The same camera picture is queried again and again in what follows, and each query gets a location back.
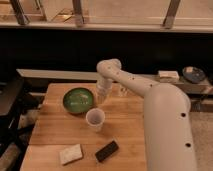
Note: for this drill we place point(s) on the dark plate on shelf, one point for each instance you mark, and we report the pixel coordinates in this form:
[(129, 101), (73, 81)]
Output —
[(193, 74)]

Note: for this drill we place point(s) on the white box on shelf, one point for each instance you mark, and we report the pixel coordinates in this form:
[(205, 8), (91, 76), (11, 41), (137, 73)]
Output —
[(168, 76)]

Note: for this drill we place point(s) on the long grey shelf bench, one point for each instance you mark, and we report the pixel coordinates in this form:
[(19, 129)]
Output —
[(204, 87)]

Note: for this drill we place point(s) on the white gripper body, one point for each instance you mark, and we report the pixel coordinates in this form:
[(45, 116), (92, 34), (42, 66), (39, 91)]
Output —
[(103, 87)]

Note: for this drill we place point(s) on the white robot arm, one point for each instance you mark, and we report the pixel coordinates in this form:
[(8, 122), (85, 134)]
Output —
[(169, 142)]

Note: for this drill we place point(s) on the green ceramic bowl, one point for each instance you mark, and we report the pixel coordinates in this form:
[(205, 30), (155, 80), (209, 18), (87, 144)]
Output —
[(78, 100)]

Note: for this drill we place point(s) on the dark chair at left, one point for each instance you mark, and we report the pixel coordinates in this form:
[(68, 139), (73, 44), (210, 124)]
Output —
[(15, 100)]

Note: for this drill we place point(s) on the beige sponge block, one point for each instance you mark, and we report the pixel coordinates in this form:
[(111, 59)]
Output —
[(70, 154)]

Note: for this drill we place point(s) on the black rectangular block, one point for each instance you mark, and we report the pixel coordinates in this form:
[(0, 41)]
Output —
[(106, 151)]

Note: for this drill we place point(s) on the white paper cup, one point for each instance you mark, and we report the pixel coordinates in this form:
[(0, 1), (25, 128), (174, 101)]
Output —
[(95, 119)]

